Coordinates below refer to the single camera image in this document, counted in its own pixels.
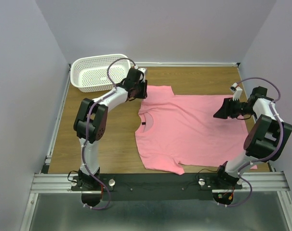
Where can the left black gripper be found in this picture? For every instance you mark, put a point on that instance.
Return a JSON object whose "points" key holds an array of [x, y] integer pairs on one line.
{"points": [[144, 94]]}

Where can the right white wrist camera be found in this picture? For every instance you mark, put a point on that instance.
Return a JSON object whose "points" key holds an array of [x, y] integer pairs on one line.
{"points": [[236, 90]]}

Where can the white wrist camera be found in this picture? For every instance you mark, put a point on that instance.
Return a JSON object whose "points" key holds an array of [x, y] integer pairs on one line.
{"points": [[236, 90], [143, 70]]}

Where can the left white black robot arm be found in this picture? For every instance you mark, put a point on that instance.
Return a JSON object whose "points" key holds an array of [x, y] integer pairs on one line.
{"points": [[91, 119]]}

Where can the white perforated plastic basket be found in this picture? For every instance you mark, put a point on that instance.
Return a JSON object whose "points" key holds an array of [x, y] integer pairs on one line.
{"points": [[97, 73]]}

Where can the aluminium frame rail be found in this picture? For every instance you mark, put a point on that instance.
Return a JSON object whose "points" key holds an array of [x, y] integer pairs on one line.
{"points": [[157, 202]]}

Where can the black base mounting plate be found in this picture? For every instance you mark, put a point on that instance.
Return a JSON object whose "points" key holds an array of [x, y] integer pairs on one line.
{"points": [[157, 186]]}

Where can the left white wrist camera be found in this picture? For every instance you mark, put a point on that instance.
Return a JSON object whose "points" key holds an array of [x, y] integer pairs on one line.
{"points": [[143, 70]]}

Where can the pink t shirt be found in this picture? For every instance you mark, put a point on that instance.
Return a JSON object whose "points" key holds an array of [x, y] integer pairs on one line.
{"points": [[179, 130]]}

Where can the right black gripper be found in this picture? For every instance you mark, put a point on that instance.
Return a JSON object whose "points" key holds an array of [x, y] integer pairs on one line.
{"points": [[227, 109]]}

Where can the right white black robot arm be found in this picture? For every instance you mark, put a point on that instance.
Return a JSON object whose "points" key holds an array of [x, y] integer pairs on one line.
{"points": [[266, 139]]}

